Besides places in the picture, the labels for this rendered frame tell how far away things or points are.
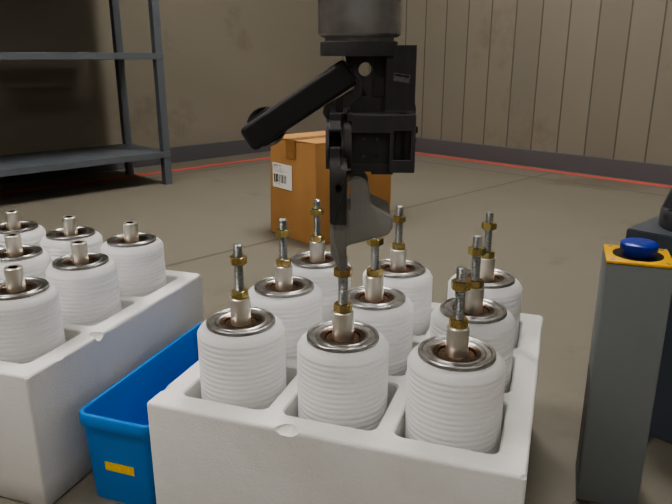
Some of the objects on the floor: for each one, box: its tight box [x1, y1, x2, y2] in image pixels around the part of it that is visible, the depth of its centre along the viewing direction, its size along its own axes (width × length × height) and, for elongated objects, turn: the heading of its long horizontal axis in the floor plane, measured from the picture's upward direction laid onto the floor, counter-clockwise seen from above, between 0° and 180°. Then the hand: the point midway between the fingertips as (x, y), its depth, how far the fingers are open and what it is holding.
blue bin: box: [79, 322, 203, 504], centre depth 91 cm, size 30×11×12 cm, turn 161°
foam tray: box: [147, 302, 543, 504], centre depth 82 cm, size 39×39×18 cm
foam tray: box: [0, 270, 204, 504], centre depth 100 cm, size 39×39×18 cm
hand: (336, 252), depth 64 cm, fingers open, 3 cm apart
